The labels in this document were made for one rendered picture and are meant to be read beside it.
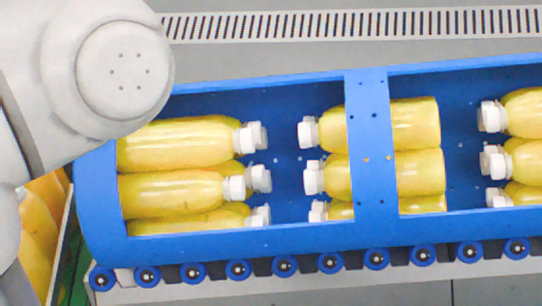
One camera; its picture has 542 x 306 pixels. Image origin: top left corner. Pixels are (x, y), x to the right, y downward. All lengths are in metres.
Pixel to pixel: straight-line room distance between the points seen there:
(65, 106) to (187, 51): 2.69
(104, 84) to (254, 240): 0.80
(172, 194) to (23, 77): 0.80
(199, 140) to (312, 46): 1.86
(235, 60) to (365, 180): 1.95
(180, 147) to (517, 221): 0.51
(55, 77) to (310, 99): 0.97
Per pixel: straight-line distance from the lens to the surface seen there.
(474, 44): 3.22
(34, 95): 0.66
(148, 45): 0.65
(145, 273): 1.57
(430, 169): 1.40
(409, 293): 1.58
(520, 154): 1.42
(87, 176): 1.41
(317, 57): 3.21
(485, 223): 1.40
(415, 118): 1.39
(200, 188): 1.43
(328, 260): 1.52
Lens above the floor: 2.24
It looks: 50 degrees down
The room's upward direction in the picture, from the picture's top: 8 degrees counter-clockwise
